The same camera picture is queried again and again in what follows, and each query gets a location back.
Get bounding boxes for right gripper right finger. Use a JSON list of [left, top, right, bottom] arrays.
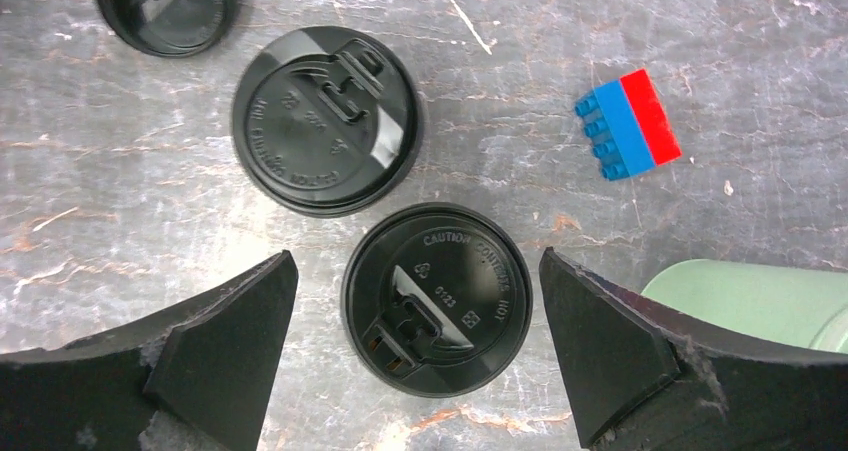
[[539, 248, 847, 450]]

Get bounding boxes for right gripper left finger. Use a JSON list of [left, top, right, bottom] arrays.
[[1, 251, 298, 450]]

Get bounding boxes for black lid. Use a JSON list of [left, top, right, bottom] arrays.
[[231, 25, 425, 218], [340, 202, 533, 399], [96, 0, 239, 58]]

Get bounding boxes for green cup holder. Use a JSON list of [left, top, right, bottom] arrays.
[[642, 259, 847, 354]]

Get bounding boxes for blue red block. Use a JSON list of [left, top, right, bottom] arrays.
[[574, 68, 682, 181]]

